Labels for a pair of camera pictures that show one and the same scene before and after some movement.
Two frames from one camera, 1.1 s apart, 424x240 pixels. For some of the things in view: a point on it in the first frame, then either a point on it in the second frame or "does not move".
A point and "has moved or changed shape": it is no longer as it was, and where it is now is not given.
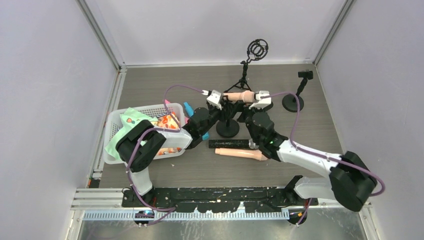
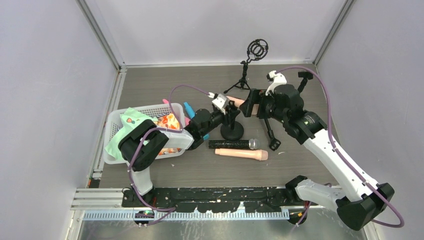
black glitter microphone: (232, 143) does not move
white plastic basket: (113, 120) does not move
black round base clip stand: (227, 127) has moved or changed shape
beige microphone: (246, 96) has moved or changed shape
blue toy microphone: (190, 112) does not move
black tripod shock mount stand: (256, 50) does not move
